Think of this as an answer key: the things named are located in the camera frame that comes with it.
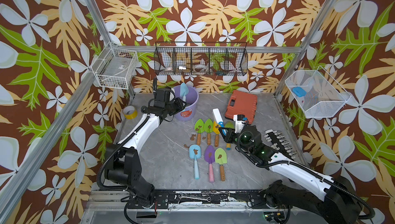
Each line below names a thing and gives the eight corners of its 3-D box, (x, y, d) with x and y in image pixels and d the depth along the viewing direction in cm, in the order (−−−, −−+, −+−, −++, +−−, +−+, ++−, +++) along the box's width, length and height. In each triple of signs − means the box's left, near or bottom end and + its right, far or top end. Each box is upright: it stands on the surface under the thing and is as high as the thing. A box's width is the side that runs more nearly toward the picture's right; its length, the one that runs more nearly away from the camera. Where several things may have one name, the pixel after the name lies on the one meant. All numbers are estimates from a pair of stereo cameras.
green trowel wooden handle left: (194, 145, 95) (194, 143, 94) (194, 120, 107) (194, 119, 105) (204, 145, 95) (204, 143, 93) (203, 120, 107) (203, 119, 105)
